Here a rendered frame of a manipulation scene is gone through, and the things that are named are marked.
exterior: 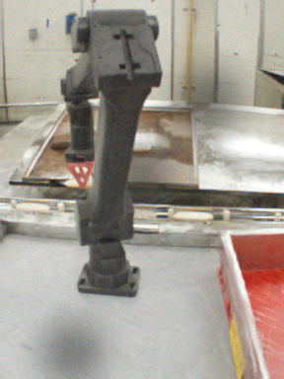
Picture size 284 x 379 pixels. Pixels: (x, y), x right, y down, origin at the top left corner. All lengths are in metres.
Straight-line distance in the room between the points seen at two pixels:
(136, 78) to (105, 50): 0.05
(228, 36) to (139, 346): 3.88
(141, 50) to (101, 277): 0.44
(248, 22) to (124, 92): 3.89
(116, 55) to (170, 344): 0.47
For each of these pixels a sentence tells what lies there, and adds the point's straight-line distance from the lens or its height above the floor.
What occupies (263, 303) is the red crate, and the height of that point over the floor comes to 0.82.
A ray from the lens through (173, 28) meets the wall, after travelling 4.52.
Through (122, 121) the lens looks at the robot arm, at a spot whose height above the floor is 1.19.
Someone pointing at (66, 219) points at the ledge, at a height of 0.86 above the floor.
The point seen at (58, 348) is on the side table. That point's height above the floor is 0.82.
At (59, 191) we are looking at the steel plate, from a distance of 1.16.
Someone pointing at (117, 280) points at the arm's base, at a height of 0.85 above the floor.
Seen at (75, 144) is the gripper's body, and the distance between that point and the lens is 0.88.
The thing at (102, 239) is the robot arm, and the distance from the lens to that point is 0.70.
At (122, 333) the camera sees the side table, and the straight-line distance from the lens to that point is 0.68.
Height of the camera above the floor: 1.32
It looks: 26 degrees down
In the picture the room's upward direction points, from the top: straight up
